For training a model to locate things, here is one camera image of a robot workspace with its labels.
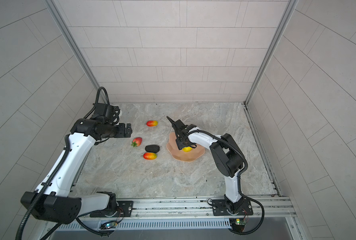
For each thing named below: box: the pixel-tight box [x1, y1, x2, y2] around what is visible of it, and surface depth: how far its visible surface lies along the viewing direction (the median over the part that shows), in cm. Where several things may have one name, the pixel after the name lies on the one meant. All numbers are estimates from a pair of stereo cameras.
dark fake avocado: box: [145, 145, 160, 153], surface depth 91 cm
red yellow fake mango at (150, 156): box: [143, 152, 158, 160], surface depth 88 cm
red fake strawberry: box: [131, 137, 143, 148], surface depth 93 cm
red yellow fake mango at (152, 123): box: [146, 120, 159, 127], surface depth 104 cm
